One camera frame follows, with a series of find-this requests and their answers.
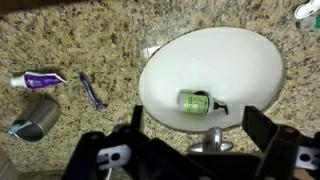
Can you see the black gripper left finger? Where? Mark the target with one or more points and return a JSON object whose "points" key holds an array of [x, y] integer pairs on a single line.
{"points": [[100, 156]]}

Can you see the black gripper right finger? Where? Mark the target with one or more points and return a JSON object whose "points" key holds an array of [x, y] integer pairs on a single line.
{"points": [[283, 150]]}

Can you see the green label hand soap bottle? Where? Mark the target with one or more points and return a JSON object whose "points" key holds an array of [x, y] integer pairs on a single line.
{"points": [[195, 103]]}

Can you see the stainless steel cup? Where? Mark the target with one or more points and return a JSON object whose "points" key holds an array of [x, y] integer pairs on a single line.
{"points": [[41, 116]]}

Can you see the blue razor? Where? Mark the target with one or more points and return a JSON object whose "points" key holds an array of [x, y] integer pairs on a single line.
{"points": [[90, 91]]}

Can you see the silver faucet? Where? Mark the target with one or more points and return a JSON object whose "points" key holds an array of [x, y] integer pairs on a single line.
{"points": [[215, 138]]}

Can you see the blue toothbrush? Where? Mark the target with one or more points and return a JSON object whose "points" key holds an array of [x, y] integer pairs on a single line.
{"points": [[20, 127]]}

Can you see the purple white toothpaste tube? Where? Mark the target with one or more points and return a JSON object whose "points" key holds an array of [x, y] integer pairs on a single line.
{"points": [[40, 80]]}

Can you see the white oval sink basin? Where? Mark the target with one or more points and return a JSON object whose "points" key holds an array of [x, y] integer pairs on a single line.
{"points": [[213, 63]]}

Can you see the clear lens case cap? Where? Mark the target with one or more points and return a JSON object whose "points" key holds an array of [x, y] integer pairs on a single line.
{"points": [[307, 24]]}

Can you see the green lens case cap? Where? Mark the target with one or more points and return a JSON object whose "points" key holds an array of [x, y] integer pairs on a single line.
{"points": [[318, 22]]}

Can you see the white contact lens case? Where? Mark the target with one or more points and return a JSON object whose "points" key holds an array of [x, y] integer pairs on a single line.
{"points": [[305, 10]]}

